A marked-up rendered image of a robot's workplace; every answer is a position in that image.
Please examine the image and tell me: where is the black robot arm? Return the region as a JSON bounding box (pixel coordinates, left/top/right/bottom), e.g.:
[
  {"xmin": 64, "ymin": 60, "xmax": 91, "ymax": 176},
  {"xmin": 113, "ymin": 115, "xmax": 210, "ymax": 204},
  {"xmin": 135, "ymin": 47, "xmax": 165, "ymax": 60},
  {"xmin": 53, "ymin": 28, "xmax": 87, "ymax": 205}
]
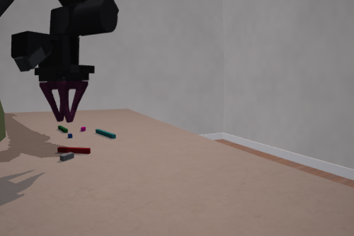
[{"xmin": 11, "ymin": 0, "xmax": 119, "ymax": 72}]

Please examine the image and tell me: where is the grey rod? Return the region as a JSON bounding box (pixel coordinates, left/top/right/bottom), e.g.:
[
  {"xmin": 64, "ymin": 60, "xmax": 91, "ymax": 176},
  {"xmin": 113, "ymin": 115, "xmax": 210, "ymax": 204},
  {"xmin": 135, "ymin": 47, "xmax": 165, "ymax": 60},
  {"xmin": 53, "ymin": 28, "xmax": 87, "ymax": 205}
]
[{"xmin": 59, "ymin": 152, "xmax": 74, "ymax": 162}]

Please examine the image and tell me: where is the dark red rectangular bar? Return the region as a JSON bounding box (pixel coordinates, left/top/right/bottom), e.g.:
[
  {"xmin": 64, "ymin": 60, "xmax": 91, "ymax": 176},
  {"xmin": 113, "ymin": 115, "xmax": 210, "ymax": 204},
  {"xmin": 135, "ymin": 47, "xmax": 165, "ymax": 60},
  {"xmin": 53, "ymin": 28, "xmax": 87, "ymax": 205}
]
[{"xmin": 57, "ymin": 147, "xmax": 91, "ymax": 154}]

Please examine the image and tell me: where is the green rod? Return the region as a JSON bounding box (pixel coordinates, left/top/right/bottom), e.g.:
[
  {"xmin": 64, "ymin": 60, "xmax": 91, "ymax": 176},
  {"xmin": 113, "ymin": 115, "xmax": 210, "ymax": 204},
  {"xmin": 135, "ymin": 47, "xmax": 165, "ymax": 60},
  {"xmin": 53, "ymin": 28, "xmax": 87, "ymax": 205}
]
[{"xmin": 58, "ymin": 125, "xmax": 68, "ymax": 133}]

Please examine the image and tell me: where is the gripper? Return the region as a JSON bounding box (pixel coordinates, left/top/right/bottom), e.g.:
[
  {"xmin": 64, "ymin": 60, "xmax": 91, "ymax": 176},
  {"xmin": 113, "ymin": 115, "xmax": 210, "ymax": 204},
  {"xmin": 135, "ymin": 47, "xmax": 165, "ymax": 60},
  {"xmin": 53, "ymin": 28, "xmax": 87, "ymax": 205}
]
[{"xmin": 35, "ymin": 38, "xmax": 95, "ymax": 123}]

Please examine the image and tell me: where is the turquoise rod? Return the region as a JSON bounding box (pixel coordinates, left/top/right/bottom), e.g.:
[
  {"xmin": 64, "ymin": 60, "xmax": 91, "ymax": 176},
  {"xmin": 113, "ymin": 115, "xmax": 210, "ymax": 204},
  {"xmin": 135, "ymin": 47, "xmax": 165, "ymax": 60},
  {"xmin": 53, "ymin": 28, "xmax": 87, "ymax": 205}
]
[{"xmin": 96, "ymin": 129, "xmax": 116, "ymax": 139}]

